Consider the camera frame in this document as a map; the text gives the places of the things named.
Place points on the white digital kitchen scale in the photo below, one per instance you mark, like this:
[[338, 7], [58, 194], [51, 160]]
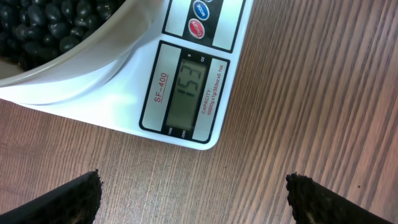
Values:
[[172, 86]]

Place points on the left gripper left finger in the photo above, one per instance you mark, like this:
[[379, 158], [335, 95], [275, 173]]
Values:
[[77, 201]]

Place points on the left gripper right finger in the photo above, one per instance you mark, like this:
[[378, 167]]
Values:
[[313, 203]]

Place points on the white bowl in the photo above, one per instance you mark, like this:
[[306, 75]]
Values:
[[109, 42]]

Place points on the black beans in bowl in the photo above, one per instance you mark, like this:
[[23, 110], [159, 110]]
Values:
[[34, 32]]

